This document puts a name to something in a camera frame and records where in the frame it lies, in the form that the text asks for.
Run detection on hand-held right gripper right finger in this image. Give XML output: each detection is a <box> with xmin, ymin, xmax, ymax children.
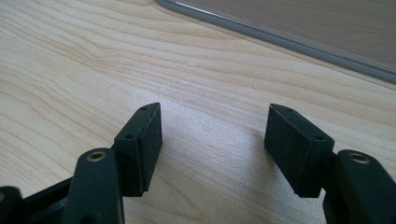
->
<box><xmin>263</xmin><ymin>103</ymin><xmax>336</xmax><ymax>199</ymax></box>

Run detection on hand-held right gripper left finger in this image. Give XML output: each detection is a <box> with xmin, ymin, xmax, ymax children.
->
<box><xmin>113</xmin><ymin>102</ymin><xmax>163</xmax><ymax>198</ymax></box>

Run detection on brown tray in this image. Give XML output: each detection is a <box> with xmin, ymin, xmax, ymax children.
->
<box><xmin>154</xmin><ymin>0</ymin><xmax>396</xmax><ymax>86</ymax></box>

